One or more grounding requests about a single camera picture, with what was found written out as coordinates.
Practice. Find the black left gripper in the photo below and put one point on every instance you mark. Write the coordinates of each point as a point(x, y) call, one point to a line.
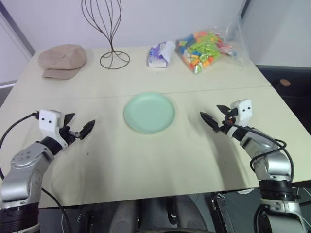
point(70, 136)

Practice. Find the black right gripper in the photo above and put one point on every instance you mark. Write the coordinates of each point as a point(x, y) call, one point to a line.
point(228, 122)

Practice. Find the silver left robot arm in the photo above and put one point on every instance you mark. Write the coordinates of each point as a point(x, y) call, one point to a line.
point(22, 170)

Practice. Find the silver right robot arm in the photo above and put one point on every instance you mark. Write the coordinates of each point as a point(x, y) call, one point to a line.
point(277, 165)

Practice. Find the round mint green plate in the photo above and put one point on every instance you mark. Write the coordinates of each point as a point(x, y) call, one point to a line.
point(149, 112)

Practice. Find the clear bag of colourful blocks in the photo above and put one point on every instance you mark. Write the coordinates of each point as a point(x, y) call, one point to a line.
point(201, 51)

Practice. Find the beige newsboy cap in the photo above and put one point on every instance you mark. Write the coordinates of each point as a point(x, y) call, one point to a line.
point(63, 58)

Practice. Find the round brown wooden knob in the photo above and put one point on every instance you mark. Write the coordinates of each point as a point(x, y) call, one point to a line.
point(284, 82)

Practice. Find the purple white tissue pack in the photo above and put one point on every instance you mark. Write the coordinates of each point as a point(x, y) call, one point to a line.
point(158, 58)

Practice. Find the black case with metal edge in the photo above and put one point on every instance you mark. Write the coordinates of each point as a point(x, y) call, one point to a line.
point(235, 213)

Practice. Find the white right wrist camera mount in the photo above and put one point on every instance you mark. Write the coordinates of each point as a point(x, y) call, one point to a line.
point(243, 109)

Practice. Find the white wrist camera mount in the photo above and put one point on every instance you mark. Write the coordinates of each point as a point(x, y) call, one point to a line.
point(49, 122)
point(243, 109)

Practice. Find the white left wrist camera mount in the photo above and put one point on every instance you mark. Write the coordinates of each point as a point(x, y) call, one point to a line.
point(49, 122)

